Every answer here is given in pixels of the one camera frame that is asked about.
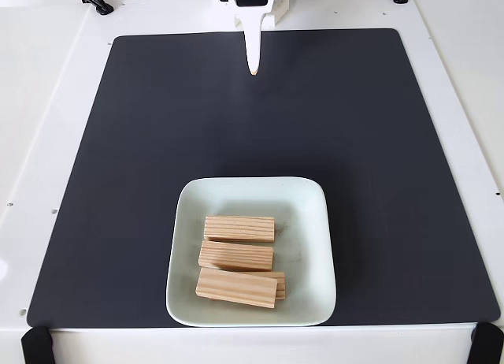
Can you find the grooved wooden block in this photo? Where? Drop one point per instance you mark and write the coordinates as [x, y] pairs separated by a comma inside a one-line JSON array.
[[281, 285], [236, 255], [240, 228]]

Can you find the wooden block numbered two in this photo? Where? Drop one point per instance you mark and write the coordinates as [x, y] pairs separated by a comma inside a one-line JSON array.
[[236, 288]]

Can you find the pale green square plate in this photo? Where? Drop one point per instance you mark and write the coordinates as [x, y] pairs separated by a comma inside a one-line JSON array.
[[307, 230]]

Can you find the black rubber table mat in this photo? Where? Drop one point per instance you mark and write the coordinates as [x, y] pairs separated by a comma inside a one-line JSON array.
[[118, 222]]

